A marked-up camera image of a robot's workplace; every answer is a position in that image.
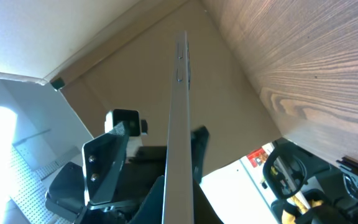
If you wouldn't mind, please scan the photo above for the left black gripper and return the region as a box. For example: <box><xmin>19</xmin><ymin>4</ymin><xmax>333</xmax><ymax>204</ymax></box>
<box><xmin>82</xmin><ymin>122</ymin><xmax>209</xmax><ymax>209</ymax></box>

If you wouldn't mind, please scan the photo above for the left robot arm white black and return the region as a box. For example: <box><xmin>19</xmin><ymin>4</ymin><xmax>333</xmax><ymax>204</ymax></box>
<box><xmin>45</xmin><ymin>122</ymin><xmax>167</xmax><ymax>223</ymax></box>

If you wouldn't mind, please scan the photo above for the blue Galaxy S25 smartphone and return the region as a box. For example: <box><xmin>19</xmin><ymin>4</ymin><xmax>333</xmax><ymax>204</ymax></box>
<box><xmin>162</xmin><ymin>31</ymin><xmax>194</xmax><ymax>224</ymax></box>

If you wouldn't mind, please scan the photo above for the black office chair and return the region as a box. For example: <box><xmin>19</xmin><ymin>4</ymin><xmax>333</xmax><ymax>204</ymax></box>
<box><xmin>263</xmin><ymin>142</ymin><xmax>349</xmax><ymax>224</ymax></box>

